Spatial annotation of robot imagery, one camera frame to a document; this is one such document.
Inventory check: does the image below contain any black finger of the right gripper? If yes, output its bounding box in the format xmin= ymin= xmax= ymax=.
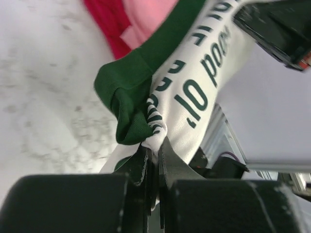
xmin=233 ymin=0 xmax=311 ymax=71

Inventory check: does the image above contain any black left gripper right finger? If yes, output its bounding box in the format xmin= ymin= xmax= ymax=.
xmin=158 ymin=137 xmax=204 ymax=233

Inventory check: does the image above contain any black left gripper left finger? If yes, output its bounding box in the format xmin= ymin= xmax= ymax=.
xmin=115 ymin=146 xmax=155 ymax=233

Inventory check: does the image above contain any cream and green Charlie Brown shirt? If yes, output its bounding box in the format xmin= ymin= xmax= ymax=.
xmin=94 ymin=0 xmax=254 ymax=173

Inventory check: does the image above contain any light pink folded t shirt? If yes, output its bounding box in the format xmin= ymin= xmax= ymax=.
xmin=121 ymin=0 xmax=178 ymax=50

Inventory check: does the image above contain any crimson folded t shirt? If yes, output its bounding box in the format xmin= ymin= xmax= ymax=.
xmin=83 ymin=0 xmax=131 ymax=59

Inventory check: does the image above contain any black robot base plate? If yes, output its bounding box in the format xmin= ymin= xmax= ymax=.
xmin=189 ymin=148 xmax=249 ymax=179

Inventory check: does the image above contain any aluminium rail profile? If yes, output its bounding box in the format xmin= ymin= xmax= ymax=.
xmin=201 ymin=105 xmax=311 ymax=197

